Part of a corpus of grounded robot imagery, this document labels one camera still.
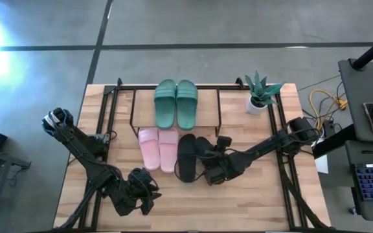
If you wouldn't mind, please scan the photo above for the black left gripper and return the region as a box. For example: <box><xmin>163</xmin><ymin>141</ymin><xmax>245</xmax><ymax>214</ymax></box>
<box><xmin>107</xmin><ymin>180</ymin><xmax>163</xmax><ymax>217</ymax></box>

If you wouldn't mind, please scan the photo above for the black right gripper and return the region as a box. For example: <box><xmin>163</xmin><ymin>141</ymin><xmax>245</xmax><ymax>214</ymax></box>
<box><xmin>202</xmin><ymin>143</ymin><xmax>241</xmax><ymax>187</ymax></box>

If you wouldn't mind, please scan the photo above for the black rubber slide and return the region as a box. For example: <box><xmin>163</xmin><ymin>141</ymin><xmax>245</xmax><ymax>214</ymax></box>
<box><xmin>195</xmin><ymin>136</ymin><xmax>219</xmax><ymax>162</ymax></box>
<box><xmin>177</xmin><ymin>133</ymin><xmax>198</xmax><ymax>183</ymax></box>

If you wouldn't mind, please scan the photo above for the pink rubber slide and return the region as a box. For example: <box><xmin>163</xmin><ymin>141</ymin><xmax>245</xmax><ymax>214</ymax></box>
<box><xmin>157</xmin><ymin>128</ymin><xmax>179</xmax><ymax>174</ymax></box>
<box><xmin>137</xmin><ymin>127</ymin><xmax>161</xmax><ymax>172</ymax></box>

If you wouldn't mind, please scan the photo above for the green rubber slide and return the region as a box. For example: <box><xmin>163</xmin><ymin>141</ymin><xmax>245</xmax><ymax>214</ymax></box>
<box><xmin>153</xmin><ymin>78</ymin><xmax>178</xmax><ymax>131</ymax></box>
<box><xmin>175</xmin><ymin>79</ymin><xmax>199</xmax><ymax>131</ymax></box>

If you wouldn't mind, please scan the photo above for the wooden shelf with black frame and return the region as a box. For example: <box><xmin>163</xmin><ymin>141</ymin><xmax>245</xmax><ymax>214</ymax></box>
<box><xmin>129</xmin><ymin>85</ymin><xmax>223</xmax><ymax>139</ymax></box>

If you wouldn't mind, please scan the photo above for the white plant pot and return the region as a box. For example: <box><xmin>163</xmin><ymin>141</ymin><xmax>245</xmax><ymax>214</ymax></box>
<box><xmin>245</xmin><ymin>95</ymin><xmax>269</xmax><ymax>117</ymax></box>

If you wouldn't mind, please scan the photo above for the green snake plant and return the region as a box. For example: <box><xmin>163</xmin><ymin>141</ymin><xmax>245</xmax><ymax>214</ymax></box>
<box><xmin>244</xmin><ymin>71</ymin><xmax>285</xmax><ymax>108</ymax></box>

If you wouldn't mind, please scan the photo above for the white paper sheet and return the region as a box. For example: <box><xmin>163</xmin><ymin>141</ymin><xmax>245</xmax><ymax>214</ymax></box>
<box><xmin>314</xmin><ymin>154</ymin><xmax>330</xmax><ymax>175</ymax></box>

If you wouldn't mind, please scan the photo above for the black desk support beam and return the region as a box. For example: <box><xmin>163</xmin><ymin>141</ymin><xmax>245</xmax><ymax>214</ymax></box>
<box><xmin>311</xmin><ymin>124</ymin><xmax>352</xmax><ymax>159</ymax></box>

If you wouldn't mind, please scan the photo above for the black power strip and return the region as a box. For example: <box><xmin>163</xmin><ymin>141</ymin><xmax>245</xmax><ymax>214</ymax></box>
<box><xmin>321</xmin><ymin>118</ymin><xmax>337</xmax><ymax>139</ymax></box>

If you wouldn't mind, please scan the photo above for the black pole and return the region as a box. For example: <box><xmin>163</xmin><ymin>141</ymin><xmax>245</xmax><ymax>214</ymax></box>
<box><xmin>349</xmin><ymin>30</ymin><xmax>373</xmax><ymax>71</ymax></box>

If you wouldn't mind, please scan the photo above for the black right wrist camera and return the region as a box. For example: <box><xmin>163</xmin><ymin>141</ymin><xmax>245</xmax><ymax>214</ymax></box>
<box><xmin>216</xmin><ymin>135</ymin><xmax>233</xmax><ymax>152</ymax></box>

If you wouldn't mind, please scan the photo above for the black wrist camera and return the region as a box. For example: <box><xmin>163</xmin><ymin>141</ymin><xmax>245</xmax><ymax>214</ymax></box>
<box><xmin>216</xmin><ymin>135</ymin><xmax>233</xmax><ymax>152</ymax></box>
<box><xmin>128</xmin><ymin>167</ymin><xmax>159</xmax><ymax>194</ymax></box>

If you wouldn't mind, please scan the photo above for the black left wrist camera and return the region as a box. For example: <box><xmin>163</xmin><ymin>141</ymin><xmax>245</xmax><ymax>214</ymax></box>
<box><xmin>128</xmin><ymin>167</ymin><xmax>159</xmax><ymax>194</ymax></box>

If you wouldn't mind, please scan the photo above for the black metal rig frame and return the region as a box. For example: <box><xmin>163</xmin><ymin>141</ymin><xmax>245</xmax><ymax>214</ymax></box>
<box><xmin>52</xmin><ymin>76</ymin><xmax>333</xmax><ymax>233</ymax></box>

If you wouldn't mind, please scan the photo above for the yellow cable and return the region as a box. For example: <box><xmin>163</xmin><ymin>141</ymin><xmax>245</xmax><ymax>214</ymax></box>
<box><xmin>308</xmin><ymin>89</ymin><xmax>349</xmax><ymax>131</ymax></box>

